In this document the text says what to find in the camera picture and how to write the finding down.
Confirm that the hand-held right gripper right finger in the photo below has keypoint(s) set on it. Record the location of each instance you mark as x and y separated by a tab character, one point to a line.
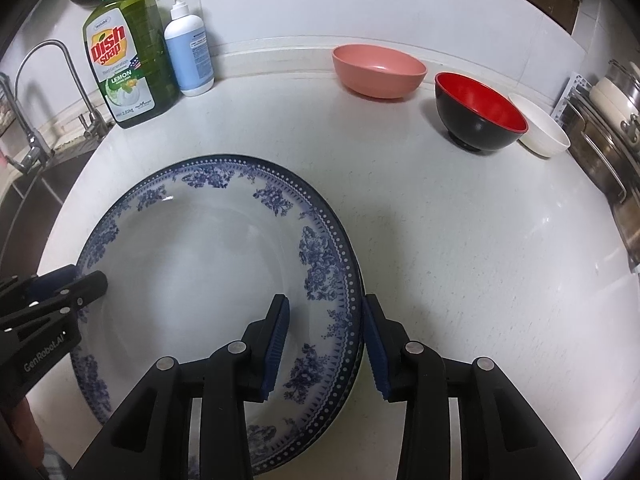
375	345

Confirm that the red and black bowl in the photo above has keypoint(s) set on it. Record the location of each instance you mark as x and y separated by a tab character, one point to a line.
470	130

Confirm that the pink bowl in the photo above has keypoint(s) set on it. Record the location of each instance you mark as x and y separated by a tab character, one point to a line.
375	85

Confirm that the chrome kitchen faucet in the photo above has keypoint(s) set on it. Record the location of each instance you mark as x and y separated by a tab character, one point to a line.
30	145

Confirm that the white pot with glass lid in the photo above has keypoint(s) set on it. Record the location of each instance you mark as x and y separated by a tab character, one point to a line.
615	100

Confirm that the white plastic stand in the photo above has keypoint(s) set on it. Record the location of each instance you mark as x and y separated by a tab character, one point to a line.
575	90

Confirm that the steel sink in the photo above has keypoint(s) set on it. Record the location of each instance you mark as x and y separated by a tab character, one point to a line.
30	200

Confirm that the green dish soap bottle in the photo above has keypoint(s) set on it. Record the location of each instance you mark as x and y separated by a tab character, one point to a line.
130	60

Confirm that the slim chrome faucet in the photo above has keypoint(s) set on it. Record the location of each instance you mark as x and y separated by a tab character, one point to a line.
92	120

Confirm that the pot rack with pots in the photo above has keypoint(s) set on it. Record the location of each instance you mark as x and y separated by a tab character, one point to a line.
600	150

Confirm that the steel pot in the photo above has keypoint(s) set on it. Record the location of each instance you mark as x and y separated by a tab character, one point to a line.
630	230

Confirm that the white pump bottle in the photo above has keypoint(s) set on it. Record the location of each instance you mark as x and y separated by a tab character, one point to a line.
190	55

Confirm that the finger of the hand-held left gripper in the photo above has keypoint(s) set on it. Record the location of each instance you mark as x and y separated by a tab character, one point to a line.
52	277
85	285

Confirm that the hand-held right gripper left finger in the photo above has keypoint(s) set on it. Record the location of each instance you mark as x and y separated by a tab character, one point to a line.
275	350

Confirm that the white bowl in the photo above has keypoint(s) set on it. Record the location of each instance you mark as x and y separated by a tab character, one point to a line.
545	140

